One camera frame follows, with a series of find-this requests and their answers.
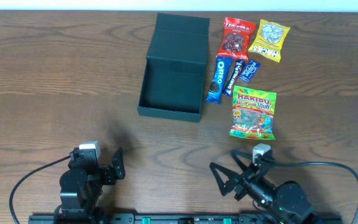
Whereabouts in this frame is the blue Oreo cookie pack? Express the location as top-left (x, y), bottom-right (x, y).
top-left (205, 57), bottom-right (232, 104)

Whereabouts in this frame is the red snack bag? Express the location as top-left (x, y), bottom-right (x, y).
top-left (216, 17), bottom-right (256, 61)

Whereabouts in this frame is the yellow snack bag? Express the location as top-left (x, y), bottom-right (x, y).
top-left (248, 19), bottom-right (290, 63)

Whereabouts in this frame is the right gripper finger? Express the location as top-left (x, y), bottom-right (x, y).
top-left (209, 162), bottom-right (240, 196)
top-left (231, 150), bottom-right (252, 171)

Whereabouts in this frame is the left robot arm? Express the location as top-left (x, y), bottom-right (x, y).
top-left (53, 144), bottom-right (126, 223)

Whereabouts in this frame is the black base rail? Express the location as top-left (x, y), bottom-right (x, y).
top-left (28, 213), bottom-right (343, 224)

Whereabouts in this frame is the Cadbury Dairy Milk bar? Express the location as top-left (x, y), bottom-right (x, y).
top-left (223, 59), bottom-right (246, 96)

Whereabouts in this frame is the small blue Eclipse pack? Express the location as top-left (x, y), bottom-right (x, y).
top-left (239, 60), bottom-right (260, 83)

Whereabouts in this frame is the Haribo worms gummy bag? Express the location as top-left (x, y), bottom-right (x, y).
top-left (229, 85), bottom-right (277, 141)

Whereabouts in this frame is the dark green box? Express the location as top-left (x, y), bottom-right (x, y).
top-left (137, 13), bottom-right (209, 122)

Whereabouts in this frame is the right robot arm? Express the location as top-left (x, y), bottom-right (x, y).
top-left (209, 149), bottom-right (324, 223)

